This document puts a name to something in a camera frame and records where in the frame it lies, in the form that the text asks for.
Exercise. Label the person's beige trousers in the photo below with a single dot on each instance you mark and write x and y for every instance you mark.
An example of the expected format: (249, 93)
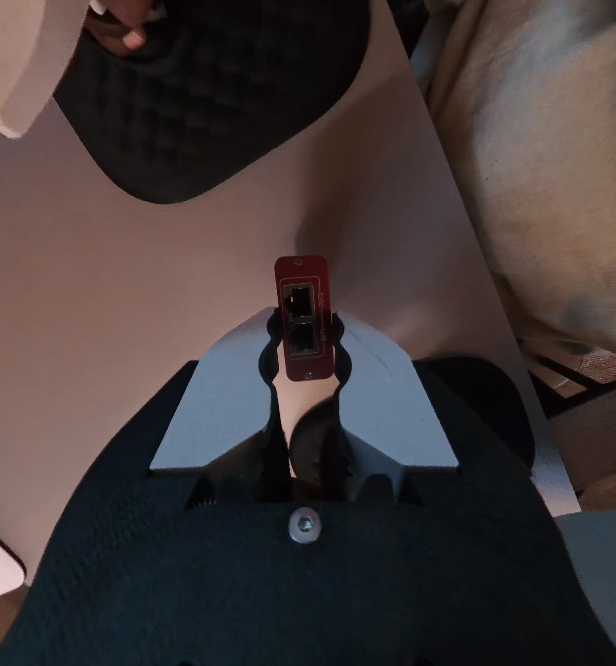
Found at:
(547, 156)

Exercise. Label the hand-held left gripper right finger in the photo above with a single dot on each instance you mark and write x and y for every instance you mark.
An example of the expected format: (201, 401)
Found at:
(391, 411)

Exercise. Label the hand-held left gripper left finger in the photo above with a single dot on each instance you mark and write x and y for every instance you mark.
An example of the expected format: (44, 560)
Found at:
(214, 411)

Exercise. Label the red port module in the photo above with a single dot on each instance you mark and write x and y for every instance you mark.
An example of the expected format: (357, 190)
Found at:
(303, 268)

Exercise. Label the person's right hand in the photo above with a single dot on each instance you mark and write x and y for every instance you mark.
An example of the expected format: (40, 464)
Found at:
(133, 39)

